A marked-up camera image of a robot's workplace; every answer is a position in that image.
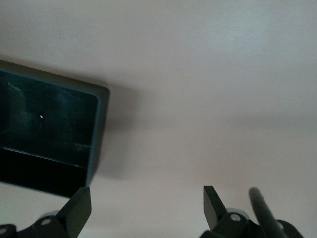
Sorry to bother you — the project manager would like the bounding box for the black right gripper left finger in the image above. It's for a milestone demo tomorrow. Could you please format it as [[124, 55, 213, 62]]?
[[22, 186, 93, 238]]

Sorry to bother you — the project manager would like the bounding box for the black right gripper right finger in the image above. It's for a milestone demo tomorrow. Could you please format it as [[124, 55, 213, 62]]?
[[203, 185, 249, 238]]

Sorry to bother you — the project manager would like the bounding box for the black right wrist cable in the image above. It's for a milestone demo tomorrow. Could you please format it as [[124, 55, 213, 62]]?
[[248, 187, 286, 238]]

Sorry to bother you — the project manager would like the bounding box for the black rectangular plastic box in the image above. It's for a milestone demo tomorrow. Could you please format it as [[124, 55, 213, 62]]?
[[0, 59, 110, 199]]

